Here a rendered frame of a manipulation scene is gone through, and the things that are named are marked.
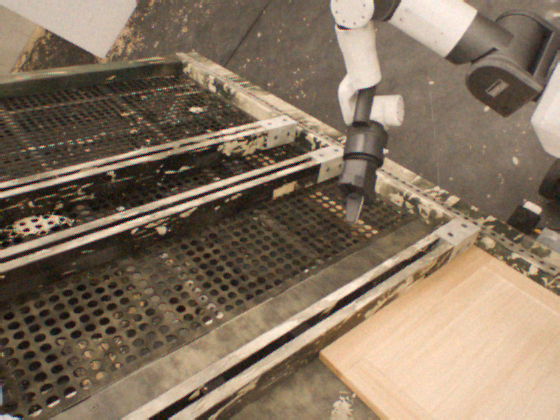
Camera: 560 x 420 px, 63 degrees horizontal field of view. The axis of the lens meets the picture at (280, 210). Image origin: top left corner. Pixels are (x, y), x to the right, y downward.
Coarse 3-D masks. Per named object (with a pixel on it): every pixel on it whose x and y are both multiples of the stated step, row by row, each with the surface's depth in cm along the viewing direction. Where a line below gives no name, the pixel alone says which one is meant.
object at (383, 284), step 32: (448, 224) 114; (416, 256) 102; (448, 256) 108; (352, 288) 90; (384, 288) 92; (288, 320) 82; (320, 320) 86; (352, 320) 87; (256, 352) 76; (288, 352) 76; (192, 384) 69; (224, 384) 70; (256, 384) 73; (0, 416) 46; (128, 416) 64; (160, 416) 66; (192, 416) 65; (224, 416) 71
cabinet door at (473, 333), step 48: (432, 288) 102; (480, 288) 104; (528, 288) 106; (384, 336) 88; (432, 336) 90; (480, 336) 92; (528, 336) 94; (384, 384) 80; (432, 384) 81; (480, 384) 82; (528, 384) 84
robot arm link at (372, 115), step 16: (368, 96) 96; (384, 96) 99; (400, 96) 98; (352, 112) 100; (368, 112) 95; (384, 112) 97; (400, 112) 99; (352, 128) 98; (368, 128) 96; (384, 128) 100
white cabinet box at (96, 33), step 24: (0, 0) 328; (24, 0) 336; (48, 0) 345; (72, 0) 355; (96, 0) 365; (120, 0) 376; (48, 24) 356; (72, 24) 366; (96, 24) 377; (120, 24) 388; (96, 48) 389
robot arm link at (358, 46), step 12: (336, 24) 88; (372, 24) 88; (348, 36) 87; (360, 36) 87; (372, 36) 88; (348, 48) 89; (360, 48) 88; (372, 48) 90; (348, 60) 92; (360, 60) 90; (372, 60) 91; (348, 72) 94; (360, 72) 92; (372, 72) 92
